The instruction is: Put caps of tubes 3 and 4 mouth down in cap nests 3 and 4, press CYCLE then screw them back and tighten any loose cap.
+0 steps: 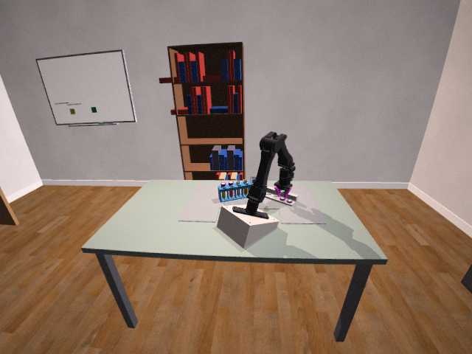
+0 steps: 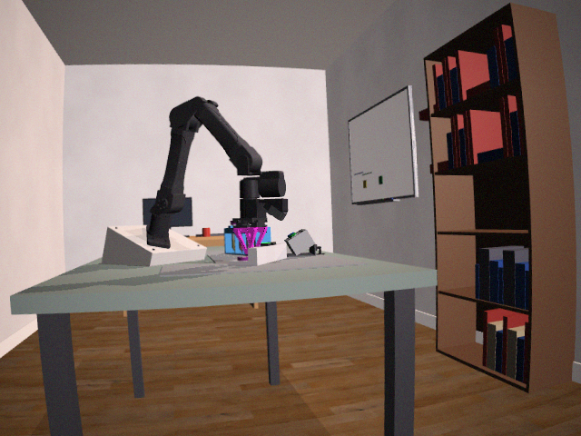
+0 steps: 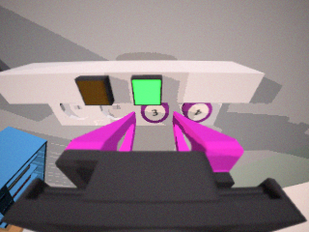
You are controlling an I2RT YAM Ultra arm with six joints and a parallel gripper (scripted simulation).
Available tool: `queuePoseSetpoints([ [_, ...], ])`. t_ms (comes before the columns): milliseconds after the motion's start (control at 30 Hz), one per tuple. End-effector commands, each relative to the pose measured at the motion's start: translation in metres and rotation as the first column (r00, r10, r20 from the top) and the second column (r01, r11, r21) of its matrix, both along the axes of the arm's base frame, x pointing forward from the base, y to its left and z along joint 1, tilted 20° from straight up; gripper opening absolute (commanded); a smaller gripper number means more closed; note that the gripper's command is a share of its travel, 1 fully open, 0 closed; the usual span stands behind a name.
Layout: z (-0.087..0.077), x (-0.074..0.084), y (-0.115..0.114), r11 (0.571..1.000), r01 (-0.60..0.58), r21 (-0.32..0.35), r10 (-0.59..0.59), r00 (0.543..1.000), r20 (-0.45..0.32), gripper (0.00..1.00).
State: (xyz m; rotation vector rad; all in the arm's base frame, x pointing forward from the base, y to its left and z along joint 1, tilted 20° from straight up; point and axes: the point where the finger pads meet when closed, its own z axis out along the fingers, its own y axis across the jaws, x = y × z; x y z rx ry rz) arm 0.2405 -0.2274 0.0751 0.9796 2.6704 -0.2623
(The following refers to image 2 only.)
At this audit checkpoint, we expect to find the blue tube rack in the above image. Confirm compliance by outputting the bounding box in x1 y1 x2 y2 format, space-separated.
224 225 271 255

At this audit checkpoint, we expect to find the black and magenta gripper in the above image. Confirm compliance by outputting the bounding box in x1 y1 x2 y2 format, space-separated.
232 198 268 254

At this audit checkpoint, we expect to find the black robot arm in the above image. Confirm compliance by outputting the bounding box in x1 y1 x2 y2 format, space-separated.
146 96 288 249

